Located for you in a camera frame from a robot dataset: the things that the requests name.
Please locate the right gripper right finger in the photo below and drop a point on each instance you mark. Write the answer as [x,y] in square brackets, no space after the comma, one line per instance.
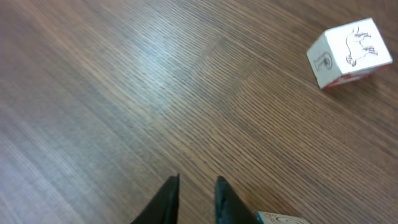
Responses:
[229,208]

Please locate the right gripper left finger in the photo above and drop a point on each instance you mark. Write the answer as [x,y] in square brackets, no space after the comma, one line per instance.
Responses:
[163,207]

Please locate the blue X wooden block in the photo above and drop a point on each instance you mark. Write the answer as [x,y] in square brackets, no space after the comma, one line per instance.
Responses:
[274,218]

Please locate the wooden block red side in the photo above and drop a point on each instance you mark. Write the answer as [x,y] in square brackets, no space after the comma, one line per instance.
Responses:
[348,53]

